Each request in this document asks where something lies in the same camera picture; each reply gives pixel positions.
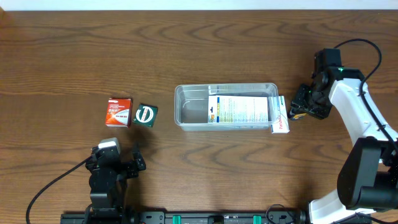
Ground small white-capped bottle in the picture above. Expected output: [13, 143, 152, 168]
[288, 113, 307, 121]

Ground white Panadol box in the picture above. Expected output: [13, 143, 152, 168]
[271, 96, 290, 134]

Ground red medicine box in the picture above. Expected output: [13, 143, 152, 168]
[105, 98, 132, 128]

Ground clear plastic container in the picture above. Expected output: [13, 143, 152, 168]
[174, 83, 280, 131]

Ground blue cooling patch box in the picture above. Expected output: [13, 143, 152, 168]
[208, 95, 269, 124]

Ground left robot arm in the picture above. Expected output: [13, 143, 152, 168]
[83, 139, 146, 224]

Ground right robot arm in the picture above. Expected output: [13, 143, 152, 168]
[289, 65, 397, 223]

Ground green square box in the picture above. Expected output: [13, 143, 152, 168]
[133, 104, 158, 127]

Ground black mounting rail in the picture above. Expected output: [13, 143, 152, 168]
[60, 209, 310, 224]

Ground left black cable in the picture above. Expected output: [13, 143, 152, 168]
[25, 156, 93, 224]

